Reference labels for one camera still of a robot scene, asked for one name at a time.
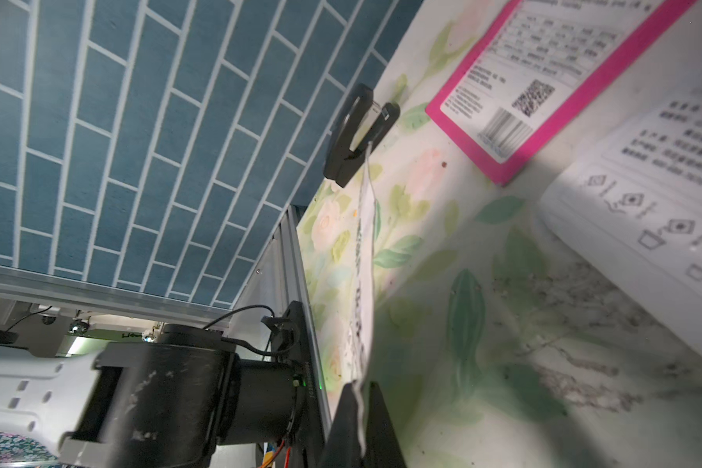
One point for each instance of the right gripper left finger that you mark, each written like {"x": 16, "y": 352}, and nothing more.
{"x": 343, "y": 448}

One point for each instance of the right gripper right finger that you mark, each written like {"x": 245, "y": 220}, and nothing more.
{"x": 383, "y": 449}

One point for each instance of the white text packet shelf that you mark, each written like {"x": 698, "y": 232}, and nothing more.
{"x": 361, "y": 331}

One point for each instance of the white text seed packet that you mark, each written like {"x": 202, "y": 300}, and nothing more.
{"x": 632, "y": 207}

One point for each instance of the pink-bordered seed packet back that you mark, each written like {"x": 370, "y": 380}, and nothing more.
{"x": 537, "y": 67}

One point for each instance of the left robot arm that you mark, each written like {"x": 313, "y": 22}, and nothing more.
{"x": 168, "y": 403}

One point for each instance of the floral table mat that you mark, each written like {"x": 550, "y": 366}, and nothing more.
{"x": 495, "y": 344}

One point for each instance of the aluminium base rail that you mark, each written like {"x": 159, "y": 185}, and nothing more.
{"x": 272, "y": 324}

